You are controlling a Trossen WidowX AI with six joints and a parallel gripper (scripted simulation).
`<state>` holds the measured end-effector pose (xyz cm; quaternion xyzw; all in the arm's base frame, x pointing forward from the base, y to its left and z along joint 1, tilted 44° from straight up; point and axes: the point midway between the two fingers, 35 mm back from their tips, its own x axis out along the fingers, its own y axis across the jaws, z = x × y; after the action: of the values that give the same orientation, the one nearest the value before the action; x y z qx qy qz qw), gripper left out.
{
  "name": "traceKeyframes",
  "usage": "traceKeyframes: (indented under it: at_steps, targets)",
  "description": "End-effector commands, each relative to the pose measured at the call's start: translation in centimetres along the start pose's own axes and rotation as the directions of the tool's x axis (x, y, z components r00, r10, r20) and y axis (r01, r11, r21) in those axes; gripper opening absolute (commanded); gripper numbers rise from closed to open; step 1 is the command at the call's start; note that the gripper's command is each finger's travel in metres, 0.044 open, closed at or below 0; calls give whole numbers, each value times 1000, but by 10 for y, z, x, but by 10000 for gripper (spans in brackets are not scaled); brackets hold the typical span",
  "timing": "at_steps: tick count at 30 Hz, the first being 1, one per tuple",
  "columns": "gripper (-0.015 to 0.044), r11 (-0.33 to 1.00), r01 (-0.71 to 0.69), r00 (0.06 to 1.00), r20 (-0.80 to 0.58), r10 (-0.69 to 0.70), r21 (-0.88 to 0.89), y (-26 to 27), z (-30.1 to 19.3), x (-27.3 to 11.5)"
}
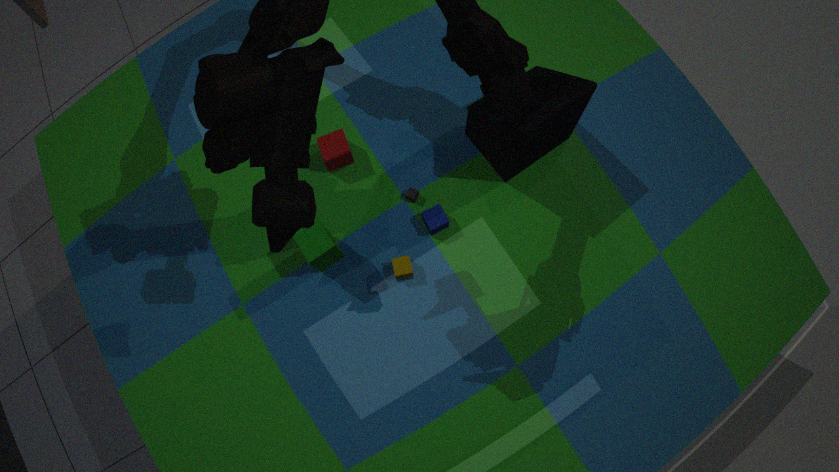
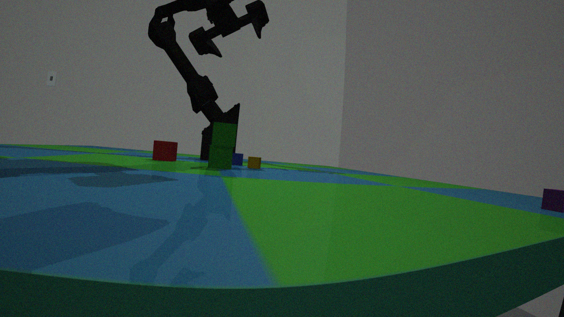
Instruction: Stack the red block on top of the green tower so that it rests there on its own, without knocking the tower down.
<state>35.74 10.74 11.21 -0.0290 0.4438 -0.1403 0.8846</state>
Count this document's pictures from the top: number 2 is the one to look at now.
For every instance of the green block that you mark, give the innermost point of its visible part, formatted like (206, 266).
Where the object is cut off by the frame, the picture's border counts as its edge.
(224, 134)
(220, 157)

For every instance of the red block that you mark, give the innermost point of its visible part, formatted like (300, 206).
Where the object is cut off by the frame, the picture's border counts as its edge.
(164, 151)

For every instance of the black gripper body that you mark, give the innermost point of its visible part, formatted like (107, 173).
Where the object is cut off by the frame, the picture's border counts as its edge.
(227, 23)

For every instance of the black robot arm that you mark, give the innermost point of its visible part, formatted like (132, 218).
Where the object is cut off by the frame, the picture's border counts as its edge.
(200, 89)

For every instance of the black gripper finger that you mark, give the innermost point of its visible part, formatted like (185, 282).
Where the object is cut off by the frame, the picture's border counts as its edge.
(257, 20)
(207, 45)

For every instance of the brown block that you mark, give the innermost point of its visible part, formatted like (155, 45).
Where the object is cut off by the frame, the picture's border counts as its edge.
(254, 162)

